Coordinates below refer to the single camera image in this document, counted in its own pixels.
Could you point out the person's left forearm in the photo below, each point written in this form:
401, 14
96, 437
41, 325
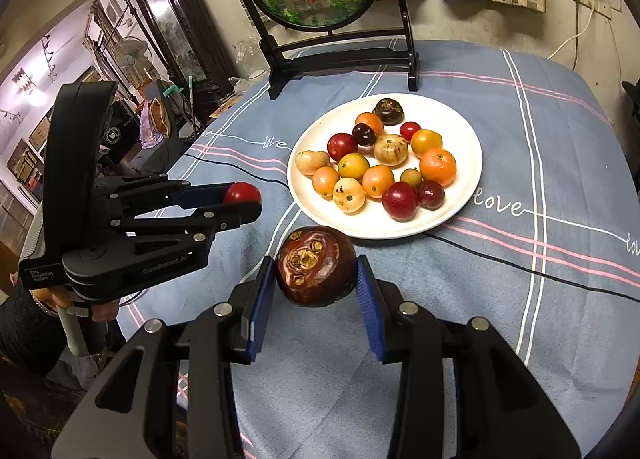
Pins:
20, 329

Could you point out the blue plaid tablecloth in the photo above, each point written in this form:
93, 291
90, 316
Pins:
550, 164

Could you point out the round red fruit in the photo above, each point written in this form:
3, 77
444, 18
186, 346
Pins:
241, 192

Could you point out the small orange fruit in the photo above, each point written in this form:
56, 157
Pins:
371, 119
325, 181
426, 141
378, 180

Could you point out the green plastic clamp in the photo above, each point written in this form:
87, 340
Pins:
172, 89

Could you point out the pink cloth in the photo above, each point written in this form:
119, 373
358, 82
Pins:
149, 128

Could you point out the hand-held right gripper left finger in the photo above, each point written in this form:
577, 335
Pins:
261, 314

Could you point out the ornate gold frame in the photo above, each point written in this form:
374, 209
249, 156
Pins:
97, 24

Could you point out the tan pear-shaped fruit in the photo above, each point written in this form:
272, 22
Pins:
311, 161

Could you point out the dark wooden mirror cabinet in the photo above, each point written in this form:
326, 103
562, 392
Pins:
175, 14

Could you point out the clear plastic bag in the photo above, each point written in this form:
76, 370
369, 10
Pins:
248, 53

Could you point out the white electric fan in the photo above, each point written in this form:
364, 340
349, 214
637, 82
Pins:
134, 53

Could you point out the white round plate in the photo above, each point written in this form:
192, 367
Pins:
460, 199

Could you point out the small red fruit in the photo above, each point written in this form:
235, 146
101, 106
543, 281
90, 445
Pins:
410, 130

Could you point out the framed wall picture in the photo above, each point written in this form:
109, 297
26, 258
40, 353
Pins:
39, 131

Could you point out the small yellow green fruit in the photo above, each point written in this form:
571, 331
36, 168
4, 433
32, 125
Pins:
411, 176

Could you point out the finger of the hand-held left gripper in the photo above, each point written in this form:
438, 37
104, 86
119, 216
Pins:
200, 194
235, 213

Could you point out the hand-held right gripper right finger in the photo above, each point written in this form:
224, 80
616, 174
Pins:
371, 314

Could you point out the black box white logo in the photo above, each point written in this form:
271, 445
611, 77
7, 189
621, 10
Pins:
114, 135

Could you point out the tan spotted fruit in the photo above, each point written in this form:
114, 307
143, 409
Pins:
391, 149
348, 194

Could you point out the large reddish brown mangosteen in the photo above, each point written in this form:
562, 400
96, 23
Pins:
315, 266

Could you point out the yellow orange fruit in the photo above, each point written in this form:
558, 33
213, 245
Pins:
353, 165

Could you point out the large orange tangerine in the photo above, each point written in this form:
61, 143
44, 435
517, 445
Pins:
438, 167

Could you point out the dark wooden coat stand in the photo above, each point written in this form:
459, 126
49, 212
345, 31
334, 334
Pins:
131, 14

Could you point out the person's left hand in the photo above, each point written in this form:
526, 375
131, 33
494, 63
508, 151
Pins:
47, 298

